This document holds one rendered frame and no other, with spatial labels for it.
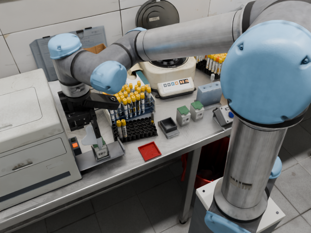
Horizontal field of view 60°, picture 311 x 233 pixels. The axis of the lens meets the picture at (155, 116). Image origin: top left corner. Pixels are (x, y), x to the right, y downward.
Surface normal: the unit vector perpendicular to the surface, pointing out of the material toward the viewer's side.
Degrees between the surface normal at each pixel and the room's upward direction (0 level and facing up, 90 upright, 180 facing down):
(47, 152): 90
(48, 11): 90
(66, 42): 1
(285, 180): 0
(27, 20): 90
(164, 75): 90
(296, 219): 0
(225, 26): 55
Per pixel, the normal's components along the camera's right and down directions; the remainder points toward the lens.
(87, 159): 0.00, -0.69
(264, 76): -0.54, 0.51
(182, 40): -0.64, 0.22
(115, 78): 0.84, 0.39
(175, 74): 0.29, 0.69
